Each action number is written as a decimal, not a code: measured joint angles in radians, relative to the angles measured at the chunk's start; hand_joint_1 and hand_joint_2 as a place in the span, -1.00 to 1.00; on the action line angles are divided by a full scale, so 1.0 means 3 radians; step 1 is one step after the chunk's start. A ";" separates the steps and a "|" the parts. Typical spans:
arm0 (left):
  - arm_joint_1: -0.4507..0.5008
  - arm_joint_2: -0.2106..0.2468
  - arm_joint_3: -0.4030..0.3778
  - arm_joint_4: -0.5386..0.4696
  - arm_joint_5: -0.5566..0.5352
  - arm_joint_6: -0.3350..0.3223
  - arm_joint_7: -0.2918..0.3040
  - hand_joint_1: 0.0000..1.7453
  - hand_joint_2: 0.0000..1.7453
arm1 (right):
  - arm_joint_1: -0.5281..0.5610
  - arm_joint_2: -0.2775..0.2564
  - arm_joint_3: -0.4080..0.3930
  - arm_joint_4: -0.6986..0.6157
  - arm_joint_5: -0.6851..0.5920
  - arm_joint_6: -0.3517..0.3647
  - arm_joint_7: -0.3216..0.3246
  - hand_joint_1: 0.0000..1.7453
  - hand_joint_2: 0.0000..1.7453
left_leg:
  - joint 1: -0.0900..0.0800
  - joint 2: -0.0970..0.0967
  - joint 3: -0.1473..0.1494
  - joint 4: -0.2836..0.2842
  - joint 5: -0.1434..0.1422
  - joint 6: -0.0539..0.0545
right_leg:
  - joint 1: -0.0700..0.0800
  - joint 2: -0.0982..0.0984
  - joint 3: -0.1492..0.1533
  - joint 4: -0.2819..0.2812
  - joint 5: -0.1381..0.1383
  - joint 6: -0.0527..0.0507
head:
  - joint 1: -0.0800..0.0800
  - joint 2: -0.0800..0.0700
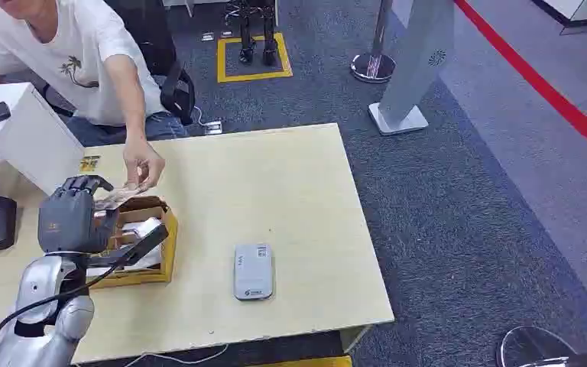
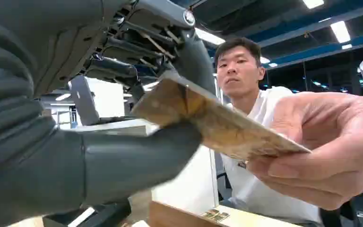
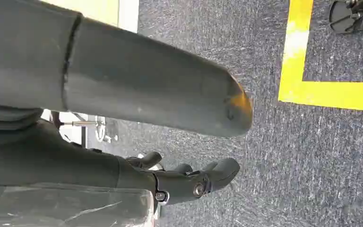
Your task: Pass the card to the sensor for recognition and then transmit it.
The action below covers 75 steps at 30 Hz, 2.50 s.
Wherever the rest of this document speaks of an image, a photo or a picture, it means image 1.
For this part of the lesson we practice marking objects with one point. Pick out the person's left hand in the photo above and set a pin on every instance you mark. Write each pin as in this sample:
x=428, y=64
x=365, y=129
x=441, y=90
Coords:
x=144, y=162

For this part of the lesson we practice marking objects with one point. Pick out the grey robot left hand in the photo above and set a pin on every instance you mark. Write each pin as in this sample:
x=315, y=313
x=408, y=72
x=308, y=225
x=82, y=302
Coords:
x=70, y=223

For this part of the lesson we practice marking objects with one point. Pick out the glossy card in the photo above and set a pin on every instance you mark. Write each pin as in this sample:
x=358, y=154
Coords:
x=119, y=196

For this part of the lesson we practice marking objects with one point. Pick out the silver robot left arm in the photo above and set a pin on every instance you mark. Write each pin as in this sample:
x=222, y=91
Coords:
x=40, y=283

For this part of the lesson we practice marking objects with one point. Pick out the yellow sticker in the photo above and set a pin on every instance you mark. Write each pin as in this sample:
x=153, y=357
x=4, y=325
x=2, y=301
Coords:
x=89, y=163

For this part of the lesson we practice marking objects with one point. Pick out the white cards stack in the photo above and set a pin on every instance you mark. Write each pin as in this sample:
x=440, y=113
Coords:
x=146, y=228

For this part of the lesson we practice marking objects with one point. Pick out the silver power strip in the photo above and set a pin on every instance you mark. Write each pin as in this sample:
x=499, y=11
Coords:
x=213, y=127

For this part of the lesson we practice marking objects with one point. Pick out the wooden card box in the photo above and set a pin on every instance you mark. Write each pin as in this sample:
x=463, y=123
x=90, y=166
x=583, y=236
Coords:
x=170, y=243

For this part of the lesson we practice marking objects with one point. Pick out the white box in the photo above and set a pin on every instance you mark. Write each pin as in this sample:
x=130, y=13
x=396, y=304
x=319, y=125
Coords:
x=35, y=142

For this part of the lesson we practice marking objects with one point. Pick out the person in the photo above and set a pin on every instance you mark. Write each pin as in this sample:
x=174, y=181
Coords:
x=86, y=50

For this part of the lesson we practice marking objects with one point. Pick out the black office chair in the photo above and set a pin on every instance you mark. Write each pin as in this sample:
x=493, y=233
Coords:
x=146, y=35

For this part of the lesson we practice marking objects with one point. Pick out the small yellow floor tape square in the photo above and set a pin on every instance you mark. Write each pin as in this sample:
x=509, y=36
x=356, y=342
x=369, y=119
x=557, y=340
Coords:
x=254, y=77

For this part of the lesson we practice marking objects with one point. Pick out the small silver floor plate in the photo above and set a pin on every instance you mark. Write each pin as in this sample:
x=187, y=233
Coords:
x=207, y=36
x=226, y=34

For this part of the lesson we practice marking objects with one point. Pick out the pale wooden desk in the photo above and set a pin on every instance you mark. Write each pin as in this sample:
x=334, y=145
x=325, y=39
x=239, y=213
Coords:
x=283, y=202

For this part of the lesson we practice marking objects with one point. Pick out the grey card reader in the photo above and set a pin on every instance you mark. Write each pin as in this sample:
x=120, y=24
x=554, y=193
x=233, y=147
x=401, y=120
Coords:
x=253, y=271

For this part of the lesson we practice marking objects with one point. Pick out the black robot legs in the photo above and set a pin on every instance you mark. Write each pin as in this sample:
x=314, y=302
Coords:
x=247, y=30

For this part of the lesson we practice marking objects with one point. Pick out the wide yellow floor tape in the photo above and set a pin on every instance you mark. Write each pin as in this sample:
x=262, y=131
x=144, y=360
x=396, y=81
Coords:
x=313, y=362

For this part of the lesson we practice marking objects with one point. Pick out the white sign stand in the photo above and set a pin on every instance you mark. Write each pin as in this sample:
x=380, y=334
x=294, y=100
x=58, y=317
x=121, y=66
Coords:
x=415, y=55

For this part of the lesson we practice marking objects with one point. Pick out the red floor tape line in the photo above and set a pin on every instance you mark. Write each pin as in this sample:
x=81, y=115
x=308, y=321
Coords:
x=541, y=86

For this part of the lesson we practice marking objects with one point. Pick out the chrome stanchion post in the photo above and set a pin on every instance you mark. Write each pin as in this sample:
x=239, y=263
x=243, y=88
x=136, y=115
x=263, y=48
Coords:
x=373, y=67

